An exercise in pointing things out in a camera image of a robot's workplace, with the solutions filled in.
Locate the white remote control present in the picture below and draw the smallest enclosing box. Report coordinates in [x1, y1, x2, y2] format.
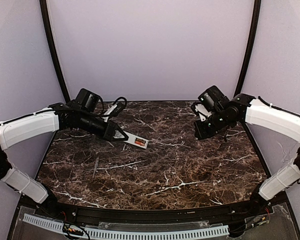
[124, 131, 149, 149]

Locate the white slotted cable duct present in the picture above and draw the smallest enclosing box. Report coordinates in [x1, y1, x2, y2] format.
[22, 213, 229, 240]

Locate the black left frame post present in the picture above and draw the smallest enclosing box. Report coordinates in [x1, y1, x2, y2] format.
[39, 0, 71, 103]

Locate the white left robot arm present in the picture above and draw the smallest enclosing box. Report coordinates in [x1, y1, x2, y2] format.
[0, 88, 129, 204]

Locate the black right frame post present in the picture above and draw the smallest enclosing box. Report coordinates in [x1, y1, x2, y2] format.
[233, 0, 262, 97]

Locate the black front table rail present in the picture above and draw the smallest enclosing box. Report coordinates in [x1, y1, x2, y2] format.
[35, 201, 273, 226]

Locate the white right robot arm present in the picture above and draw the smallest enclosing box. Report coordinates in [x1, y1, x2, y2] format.
[191, 85, 300, 202]

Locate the black frame post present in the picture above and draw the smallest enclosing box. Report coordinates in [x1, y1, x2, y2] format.
[39, 0, 71, 103]
[233, 0, 262, 97]

